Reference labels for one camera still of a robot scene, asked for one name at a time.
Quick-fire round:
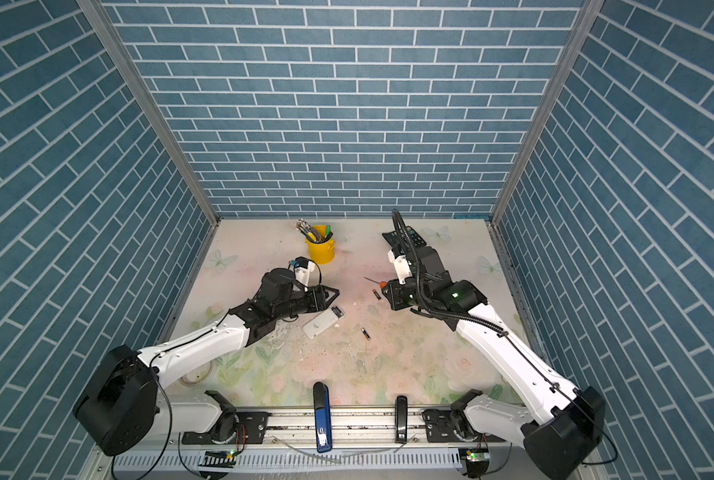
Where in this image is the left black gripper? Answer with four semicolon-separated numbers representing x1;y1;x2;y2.
273;284;341;322

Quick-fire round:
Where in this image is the orange black handled screwdriver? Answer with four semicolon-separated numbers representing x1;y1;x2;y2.
364;277;388;289

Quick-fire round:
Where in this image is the white remote control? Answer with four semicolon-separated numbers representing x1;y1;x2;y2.
303;306;345;340

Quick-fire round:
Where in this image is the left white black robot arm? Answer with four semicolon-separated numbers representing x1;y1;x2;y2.
73;268;340;457

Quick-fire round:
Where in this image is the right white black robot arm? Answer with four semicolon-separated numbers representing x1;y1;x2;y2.
382;246;606;479

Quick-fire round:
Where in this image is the black desk calculator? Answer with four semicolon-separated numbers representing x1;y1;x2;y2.
382;227;427;248

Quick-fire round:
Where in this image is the yellow metal pen cup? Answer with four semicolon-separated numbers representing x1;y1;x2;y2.
306;226;336;265

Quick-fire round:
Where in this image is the bundle of pencils in cup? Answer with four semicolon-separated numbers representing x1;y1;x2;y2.
296;219;322;244

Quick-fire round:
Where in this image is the roll of clear tape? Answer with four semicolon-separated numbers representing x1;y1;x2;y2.
179;361;215;387

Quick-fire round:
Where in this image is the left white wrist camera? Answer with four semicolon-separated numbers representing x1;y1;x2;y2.
291;257;319;288

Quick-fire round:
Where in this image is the blue black clamp handle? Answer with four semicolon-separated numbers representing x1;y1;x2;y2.
313;382;333;453

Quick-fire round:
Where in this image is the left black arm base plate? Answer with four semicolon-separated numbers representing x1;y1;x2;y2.
182;411;270;446

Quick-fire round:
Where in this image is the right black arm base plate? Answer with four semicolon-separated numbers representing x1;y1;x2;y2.
421;408;506;444

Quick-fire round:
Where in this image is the aluminium front rail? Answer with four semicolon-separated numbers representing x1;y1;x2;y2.
95;406;592;451

